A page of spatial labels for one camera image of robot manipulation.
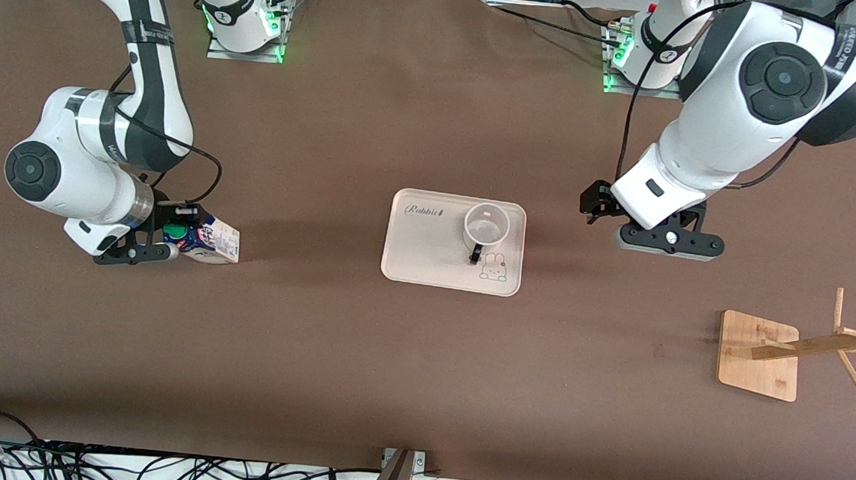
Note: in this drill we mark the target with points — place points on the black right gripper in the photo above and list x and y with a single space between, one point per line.
164 215

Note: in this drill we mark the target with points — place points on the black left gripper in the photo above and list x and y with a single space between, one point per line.
596 199

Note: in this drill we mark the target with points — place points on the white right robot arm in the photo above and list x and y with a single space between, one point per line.
145 77

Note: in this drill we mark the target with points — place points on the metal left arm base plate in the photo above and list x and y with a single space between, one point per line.
614 83

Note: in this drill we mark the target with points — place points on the blue milk carton green cap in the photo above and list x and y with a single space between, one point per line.
213 244

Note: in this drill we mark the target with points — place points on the beige rabbit print tray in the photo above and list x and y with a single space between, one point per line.
427 255

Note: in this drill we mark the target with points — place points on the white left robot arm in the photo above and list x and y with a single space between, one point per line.
754 105

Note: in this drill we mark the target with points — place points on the wooden cup rack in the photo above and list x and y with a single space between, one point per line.
755 357

